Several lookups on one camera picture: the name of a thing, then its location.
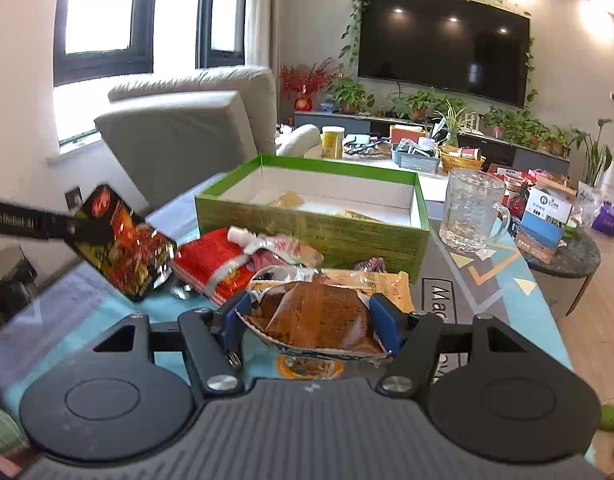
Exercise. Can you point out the purple candy wrapper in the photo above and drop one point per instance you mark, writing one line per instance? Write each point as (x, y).
(369, 265)

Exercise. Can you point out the pink white snack packet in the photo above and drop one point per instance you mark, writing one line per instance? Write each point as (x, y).
(282, 250)

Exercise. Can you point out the grey-blue plastic basket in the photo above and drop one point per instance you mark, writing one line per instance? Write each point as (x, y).
(412, 161)

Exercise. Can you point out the beige armchair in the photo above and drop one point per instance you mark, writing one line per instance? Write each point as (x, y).
(177, 145)

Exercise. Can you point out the purple gift bag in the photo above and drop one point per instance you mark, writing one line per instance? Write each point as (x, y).
(607, 220)

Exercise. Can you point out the green ivy vine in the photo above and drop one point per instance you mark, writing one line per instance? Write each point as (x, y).
(354, 10)

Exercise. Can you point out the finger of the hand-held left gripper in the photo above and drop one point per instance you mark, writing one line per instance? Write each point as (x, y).
(37, 225)

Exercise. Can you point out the orange box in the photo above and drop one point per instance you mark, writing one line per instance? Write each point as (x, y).
(404, 135)

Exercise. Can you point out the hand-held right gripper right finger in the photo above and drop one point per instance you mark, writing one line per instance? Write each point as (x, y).
(387, 320)

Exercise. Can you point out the blue white cardboard box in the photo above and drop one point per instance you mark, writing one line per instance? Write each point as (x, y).
(542, 220)

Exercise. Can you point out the paper cup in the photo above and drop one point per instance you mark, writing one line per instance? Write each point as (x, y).
(514, 184)

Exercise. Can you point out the green cardboard box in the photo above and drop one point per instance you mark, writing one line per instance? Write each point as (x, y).
(312, 240)

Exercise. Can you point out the black wall television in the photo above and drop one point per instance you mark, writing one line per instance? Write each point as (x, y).
(437, 45)

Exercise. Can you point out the black framed window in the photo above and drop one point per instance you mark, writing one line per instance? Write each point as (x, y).
(204, 35)
(62, 65)

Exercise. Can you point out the white sheer curtain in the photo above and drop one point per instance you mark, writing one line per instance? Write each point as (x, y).
(262, 20)

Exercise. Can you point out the white cylindrical appliance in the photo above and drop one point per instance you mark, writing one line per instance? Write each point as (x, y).
(613, 177)

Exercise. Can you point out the brown snack packet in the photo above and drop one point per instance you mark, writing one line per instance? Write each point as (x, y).
(317, 315)

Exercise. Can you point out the dark marble side table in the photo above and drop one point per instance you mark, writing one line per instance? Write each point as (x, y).
(562, 272)

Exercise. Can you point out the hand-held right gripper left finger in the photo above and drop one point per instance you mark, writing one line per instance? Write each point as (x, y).
(236, 317)

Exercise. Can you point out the flat yellow snack packet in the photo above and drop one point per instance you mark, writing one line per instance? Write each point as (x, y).
(359, 215)

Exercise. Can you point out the black red snack packet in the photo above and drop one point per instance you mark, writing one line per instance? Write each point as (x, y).
(132, 260)

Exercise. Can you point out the green striped cloth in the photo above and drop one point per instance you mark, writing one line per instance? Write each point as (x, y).
(4, 430)

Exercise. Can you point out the yellow wicker basket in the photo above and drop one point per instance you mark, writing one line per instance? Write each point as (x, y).
(459, 164)

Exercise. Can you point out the spider plant in vase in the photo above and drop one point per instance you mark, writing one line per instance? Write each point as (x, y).
(453, 120)

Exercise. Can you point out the clear glass mug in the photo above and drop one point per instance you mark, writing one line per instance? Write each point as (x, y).
(467, 210)

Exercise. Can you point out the brown cardboard box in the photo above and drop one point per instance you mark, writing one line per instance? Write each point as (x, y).
(534, 250)

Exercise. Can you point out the round white table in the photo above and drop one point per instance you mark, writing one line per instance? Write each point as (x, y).
(369, 161)

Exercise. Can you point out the yellow tin can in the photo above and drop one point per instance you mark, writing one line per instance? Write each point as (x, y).
(332, 144)

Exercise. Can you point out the red flower arrangement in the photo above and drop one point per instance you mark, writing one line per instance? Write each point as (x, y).
(303, 102)

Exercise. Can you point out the green potted plant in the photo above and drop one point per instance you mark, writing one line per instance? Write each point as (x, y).
(497, 117)
(351, 94)
(418, 102)
(554, 140)

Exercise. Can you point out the tall large-leaved plant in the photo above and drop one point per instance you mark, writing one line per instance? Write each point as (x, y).
(594, 155)

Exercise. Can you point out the grey wall socket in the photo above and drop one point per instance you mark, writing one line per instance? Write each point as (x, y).
(74, 198)

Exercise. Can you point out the dark round bin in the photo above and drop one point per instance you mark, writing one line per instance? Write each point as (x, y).
(12, 280)

